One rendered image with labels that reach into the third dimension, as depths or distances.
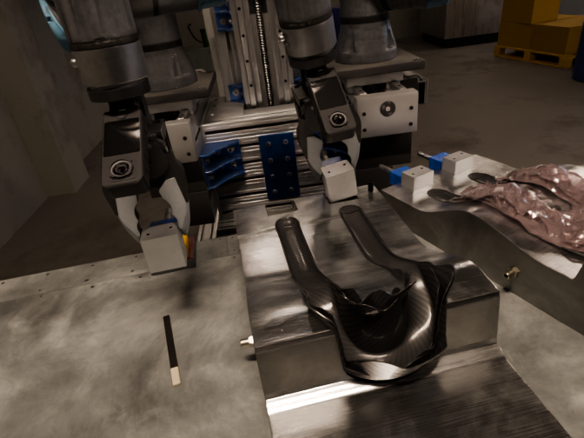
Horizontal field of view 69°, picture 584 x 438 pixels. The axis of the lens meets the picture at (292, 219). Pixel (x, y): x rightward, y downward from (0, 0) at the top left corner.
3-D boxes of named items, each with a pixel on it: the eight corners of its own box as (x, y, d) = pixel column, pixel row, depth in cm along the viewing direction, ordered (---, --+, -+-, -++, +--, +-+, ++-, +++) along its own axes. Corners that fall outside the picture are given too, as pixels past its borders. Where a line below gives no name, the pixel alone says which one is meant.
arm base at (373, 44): (330, 56, 111) (328, 16, 106) (387, 49, 112) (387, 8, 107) (341, 67, 98) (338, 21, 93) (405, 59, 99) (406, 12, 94)
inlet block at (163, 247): (157, 227, 70) (149, 198, 67) (188, 222, 70) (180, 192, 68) (150, 274, 58) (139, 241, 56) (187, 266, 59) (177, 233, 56)
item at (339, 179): (311, 167, 84) (306, 143, 80) (335, 159, 84) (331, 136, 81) (330, 203, 73) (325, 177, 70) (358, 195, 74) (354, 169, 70)
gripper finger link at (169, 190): (203, 210, 64) (175, 158, 59) (204, 230, 59) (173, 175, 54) (185, 219, 64) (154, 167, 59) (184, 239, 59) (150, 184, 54)
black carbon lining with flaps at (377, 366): (273, 230, 71) (264, 180, 67) (363, 212, 73) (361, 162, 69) (328, 406, 42) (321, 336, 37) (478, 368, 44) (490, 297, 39)
